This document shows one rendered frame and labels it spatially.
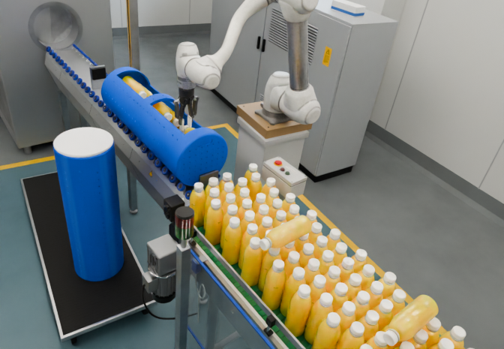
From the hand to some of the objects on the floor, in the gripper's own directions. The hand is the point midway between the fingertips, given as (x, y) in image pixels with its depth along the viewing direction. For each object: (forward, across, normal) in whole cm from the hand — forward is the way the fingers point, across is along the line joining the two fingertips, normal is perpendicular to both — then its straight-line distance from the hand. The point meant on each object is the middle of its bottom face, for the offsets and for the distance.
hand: (185, 123), depth 207 cm
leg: (+115, +13, -173) cm, 208 cm away
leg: (+115, -1, -75) cm, 137 cm away
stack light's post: (+115, +42, +68) cm, 140 cm away
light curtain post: (+115, -27, -119) cm, 168 cm away
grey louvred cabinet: (+116, -190, -132) cm, 259 cm away
